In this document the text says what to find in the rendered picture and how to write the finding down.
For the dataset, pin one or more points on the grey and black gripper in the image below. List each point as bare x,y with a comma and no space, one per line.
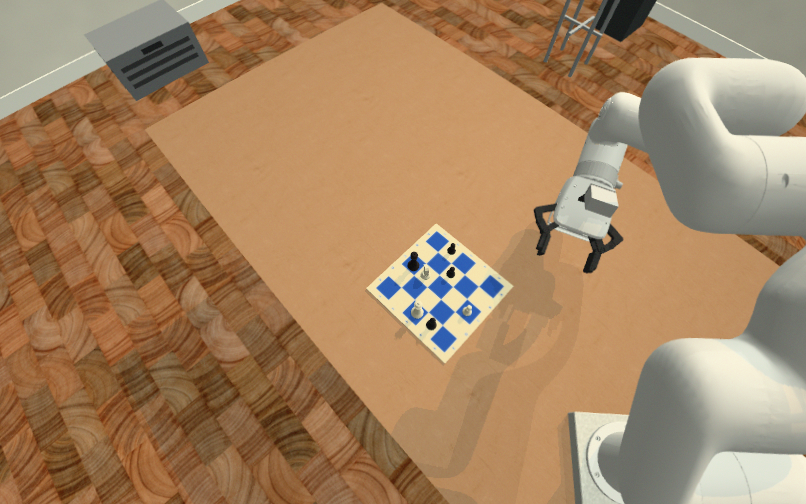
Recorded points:
570,217

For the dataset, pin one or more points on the blue and cream chessboard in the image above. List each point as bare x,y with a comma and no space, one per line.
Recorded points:
475,283

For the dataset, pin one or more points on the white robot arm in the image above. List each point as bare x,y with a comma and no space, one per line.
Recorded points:
700,398

